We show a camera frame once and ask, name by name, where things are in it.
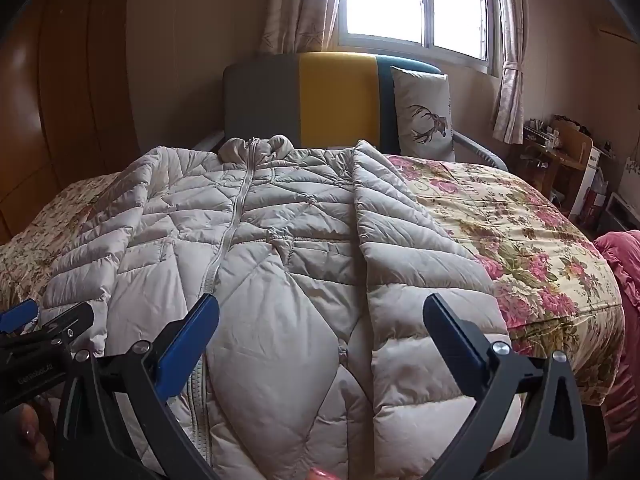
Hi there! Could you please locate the grey bed rail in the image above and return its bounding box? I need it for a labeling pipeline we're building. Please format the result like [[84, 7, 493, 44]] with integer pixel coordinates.
[[451, 130, 508, 172], [192, 129, 226, 153]]

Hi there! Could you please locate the wooden desk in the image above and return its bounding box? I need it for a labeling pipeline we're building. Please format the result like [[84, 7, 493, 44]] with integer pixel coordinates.
[[520, 127, 586, 211]]

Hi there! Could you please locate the floral quilt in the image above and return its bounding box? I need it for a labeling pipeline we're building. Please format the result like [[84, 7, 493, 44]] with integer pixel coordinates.
[[0, 152, 626, 406]]

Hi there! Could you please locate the wooden wardrobe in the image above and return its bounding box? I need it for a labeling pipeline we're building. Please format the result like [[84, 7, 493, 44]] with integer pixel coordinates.
[[0, 0, 143, 246]]

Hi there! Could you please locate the white cardboard box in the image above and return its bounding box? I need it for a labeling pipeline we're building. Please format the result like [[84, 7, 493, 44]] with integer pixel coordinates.
[[570, 145, 610, 221]]

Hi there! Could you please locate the patterned beige curtain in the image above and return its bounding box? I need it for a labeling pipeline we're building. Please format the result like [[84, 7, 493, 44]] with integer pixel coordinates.
[[492, 0, 532, 145], [259, 0, 347, 56]]

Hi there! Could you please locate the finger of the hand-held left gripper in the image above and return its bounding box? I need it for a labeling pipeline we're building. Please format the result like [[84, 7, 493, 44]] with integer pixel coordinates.
[[0, 298, 40, 334], [30, 302, 96, 346]]

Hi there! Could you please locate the person's left hand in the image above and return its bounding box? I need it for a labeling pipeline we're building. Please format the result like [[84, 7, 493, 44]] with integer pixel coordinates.
[[12, 402, 57, 476]]

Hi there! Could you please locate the pink ruffled cloth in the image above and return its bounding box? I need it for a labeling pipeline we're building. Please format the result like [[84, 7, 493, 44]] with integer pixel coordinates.
[[592, 230, 640, 453]]

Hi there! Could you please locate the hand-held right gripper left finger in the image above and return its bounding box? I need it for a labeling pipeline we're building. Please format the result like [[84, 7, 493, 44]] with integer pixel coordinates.
[[54, 292, 221, 480]]

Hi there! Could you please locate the white deer print pillow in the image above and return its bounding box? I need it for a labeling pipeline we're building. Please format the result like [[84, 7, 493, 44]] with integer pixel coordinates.
[[390, 66, 457, 163]]

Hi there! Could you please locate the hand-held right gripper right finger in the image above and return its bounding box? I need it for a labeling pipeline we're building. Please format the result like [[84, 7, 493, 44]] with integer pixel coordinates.
[[422, 292, 589, 480]]

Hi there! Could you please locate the grey yellow teal headboard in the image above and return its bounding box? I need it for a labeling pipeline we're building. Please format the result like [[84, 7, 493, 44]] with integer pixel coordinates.
[[222, 51, 443, 161]]

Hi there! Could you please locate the window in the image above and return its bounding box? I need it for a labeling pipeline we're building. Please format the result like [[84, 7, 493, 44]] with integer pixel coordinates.
[[337, 0, 503, 77]]

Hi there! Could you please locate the beige quilted down jacket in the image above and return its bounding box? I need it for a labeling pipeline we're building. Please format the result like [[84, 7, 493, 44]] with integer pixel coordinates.
[[37, 135, 518, 480]]

